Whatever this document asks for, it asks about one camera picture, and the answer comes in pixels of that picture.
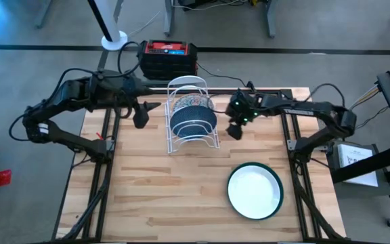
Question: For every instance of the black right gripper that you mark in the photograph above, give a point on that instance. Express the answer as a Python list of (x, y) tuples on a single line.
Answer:
[(244, 108)]

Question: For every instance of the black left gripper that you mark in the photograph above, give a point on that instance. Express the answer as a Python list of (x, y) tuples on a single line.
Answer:
[(135, 91)]

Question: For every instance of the blue patterned plate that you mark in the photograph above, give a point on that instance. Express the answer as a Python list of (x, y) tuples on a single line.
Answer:
[(191, 122)]

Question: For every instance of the floral plate with orange rim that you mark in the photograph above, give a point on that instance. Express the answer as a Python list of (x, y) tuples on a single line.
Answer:
[(191, 101)]

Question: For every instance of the plain white plate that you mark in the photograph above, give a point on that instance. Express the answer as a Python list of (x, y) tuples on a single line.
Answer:
[(254, 191)]

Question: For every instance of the green rimmed white plate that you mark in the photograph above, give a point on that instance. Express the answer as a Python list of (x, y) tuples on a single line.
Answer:
[(282, 191)]

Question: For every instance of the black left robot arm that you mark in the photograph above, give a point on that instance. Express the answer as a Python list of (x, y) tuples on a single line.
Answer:
[(69, 139)]

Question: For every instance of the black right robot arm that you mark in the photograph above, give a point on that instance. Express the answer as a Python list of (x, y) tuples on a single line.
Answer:
[(300, 108)]

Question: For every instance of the red and black power station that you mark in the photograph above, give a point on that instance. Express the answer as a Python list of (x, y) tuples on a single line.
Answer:
[(166, 64)]

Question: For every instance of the white tower fan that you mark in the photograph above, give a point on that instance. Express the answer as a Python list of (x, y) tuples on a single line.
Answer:
[(113, 37)]

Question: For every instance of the grey desk leg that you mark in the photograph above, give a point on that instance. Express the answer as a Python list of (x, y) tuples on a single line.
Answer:
[(270, 17), (42, 13), (169, 17)]

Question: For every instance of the white paper manual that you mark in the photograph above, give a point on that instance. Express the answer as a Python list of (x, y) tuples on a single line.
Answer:
[(357, 169)]

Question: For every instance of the black aluminium table frame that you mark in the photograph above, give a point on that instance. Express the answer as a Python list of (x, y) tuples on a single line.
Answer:
[(105, 210)]

